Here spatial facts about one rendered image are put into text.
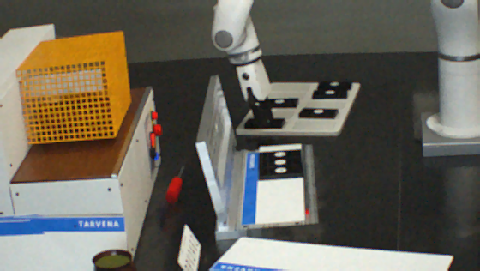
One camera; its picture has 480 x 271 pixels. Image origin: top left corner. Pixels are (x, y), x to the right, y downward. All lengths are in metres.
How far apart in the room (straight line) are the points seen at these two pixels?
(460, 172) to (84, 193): 0.88
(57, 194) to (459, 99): 1.02
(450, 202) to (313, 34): 2.42
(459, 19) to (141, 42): 2.52
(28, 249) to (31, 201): 0.10
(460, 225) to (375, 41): 2.49
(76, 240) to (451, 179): 0.86
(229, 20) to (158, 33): 2.15
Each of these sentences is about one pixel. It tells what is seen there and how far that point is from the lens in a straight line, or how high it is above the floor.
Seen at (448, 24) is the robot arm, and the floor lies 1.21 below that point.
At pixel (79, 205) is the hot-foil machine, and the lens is 1.88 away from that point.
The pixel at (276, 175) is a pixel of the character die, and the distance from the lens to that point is 2.20.
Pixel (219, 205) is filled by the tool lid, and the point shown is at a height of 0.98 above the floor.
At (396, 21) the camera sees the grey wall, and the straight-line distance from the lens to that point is 4.37.
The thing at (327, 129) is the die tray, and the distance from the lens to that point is 2.51.
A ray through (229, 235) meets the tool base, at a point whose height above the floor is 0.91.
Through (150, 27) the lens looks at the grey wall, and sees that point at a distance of 4.52.
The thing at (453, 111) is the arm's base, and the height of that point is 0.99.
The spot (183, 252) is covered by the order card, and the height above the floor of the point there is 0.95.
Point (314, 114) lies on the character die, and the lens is 2.59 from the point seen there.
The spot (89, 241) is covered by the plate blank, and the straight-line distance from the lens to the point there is 1.88.
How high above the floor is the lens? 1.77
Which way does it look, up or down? 20 degrees down
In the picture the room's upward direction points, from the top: 5 degrees counter-clockwise
